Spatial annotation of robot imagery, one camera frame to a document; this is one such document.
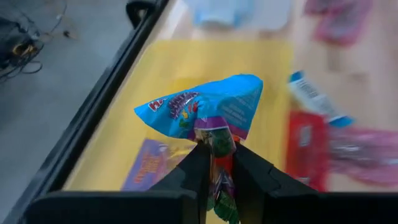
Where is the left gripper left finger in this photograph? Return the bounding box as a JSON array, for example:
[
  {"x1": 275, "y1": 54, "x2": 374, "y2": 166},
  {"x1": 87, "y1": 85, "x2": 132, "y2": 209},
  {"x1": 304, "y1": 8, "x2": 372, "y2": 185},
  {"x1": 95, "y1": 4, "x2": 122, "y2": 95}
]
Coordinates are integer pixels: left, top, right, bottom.
[{"x1": 23, "y1": 143, "x2": 211, "y2": 224}]

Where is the tangle of floor cables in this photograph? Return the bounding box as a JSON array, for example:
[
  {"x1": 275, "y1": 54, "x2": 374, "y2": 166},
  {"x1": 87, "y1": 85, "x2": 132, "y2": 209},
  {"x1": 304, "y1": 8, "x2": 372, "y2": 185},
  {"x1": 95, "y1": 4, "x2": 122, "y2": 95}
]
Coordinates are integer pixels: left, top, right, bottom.
[{"x1": 0, "y1": 0, "x2": 68, "y2": 83}]

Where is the clear plastic bin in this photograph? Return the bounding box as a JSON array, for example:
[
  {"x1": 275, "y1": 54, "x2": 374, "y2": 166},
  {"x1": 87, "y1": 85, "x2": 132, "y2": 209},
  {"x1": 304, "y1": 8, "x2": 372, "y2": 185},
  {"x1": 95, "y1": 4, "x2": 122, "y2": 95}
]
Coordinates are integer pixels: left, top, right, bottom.
[{"x1": 182, "y1": 0, "x2": 294, "y2": 32}]

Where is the black aluminium table frame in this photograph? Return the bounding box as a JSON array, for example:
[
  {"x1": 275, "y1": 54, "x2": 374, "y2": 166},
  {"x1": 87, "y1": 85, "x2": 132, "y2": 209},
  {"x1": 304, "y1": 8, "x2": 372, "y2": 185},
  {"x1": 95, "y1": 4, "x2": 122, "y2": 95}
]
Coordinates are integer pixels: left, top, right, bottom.
[{"x1": 2, "y1": 0, "x2": 171, "y2": 224}]

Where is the black frame clamp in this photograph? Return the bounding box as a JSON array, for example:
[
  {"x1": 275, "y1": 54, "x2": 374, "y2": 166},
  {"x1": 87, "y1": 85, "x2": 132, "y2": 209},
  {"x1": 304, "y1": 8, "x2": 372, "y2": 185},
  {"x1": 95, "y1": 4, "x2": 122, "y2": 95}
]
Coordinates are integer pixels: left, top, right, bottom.
[{"x1": 125, "y1": 0, "x2": 159, "y2": 29}]

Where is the red candy pack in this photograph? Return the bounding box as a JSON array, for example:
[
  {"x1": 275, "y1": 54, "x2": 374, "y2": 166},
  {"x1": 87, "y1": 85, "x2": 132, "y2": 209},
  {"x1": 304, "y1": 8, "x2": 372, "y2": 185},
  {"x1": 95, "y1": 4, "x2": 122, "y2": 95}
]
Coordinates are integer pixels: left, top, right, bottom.
[{"x1": 285, "y1": 110, "x2": 331, "y2": 192}]

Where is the blue gummy candy pack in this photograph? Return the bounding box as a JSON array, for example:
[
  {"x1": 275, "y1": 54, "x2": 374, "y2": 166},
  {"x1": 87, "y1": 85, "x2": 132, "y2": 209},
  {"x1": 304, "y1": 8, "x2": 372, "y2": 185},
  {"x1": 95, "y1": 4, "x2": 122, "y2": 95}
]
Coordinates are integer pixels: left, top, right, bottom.
[{"x1": 134, "y1": 73, "x2": 264, "y2": 224}]

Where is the purple candy pack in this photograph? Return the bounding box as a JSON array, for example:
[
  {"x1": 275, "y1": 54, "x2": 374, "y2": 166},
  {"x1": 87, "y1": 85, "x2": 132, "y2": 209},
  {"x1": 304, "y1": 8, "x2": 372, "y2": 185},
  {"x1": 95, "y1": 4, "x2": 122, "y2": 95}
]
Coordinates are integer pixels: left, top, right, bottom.
[{"x1": 120, "y1": 138, "x2": 196, "y2": 192}]

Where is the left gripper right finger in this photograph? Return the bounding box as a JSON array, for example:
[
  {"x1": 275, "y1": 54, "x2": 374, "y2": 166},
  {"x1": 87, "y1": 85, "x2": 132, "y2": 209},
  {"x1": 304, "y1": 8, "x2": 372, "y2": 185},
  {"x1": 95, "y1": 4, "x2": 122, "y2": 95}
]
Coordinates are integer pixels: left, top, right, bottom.
[{"x1": 233, "y1": 142, "x2": 398, "y2": 224}]

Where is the yellow plastic bin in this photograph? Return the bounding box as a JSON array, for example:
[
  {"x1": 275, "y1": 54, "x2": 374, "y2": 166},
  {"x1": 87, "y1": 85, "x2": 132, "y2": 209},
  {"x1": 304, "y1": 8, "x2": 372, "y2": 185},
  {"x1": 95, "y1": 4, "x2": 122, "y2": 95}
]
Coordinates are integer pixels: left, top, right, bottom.
[{"x1": 63, "y1": 39, "x2": 295, "y2": 192}]

